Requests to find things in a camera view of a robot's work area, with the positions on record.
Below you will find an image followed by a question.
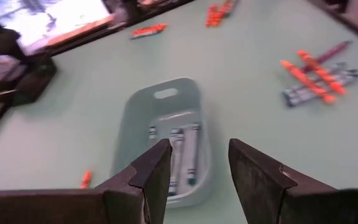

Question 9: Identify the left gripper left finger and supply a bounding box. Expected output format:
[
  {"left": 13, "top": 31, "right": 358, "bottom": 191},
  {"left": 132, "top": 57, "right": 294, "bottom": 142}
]
[{"left": 94, "top": 138, "right": 173, "bottom": 224}]

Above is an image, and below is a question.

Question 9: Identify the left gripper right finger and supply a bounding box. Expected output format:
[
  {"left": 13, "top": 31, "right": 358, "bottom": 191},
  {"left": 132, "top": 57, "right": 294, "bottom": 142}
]
[{"left": 228, "top": 138, "right": 338, "bottom": 224}]

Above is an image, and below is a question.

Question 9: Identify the orange crayon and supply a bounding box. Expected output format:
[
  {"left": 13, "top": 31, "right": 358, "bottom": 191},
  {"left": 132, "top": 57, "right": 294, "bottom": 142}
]
[
  {"left": 130, "top": 22, "right": 168, "bottom": 40},
  {"left": 205, "top": 2, "right": 222, "bottom": 28},
  {"left": 280, "top": 60, "right": 337, "bottom": 105},
  {"left": 296, "top": 49, "right": 347, "bottom": 96},
  {"left": 79, "top": 169, "right": 93, "bottom": 190},
  {"left": 214, "top": 0, "right": 234, "bottom": 22}
]

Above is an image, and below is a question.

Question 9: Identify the green table mat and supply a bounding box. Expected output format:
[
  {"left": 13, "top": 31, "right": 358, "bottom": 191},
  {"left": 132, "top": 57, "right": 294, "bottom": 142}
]
[{"left": 0, "top": 0, "right": 358, "bottom": 224}]

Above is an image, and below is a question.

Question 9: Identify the clear plastic centre tray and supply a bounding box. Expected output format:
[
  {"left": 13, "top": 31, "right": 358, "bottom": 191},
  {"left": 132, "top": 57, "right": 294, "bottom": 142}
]
[{"left": 110, "top": 77, "right": 213, "bottom": 208}]

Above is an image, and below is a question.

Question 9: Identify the purple crayon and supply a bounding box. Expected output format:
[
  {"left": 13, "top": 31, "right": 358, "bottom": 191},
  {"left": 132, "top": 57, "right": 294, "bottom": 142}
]
[{"left": 301, "top": 40, "right": 354, "bottom": 74}]

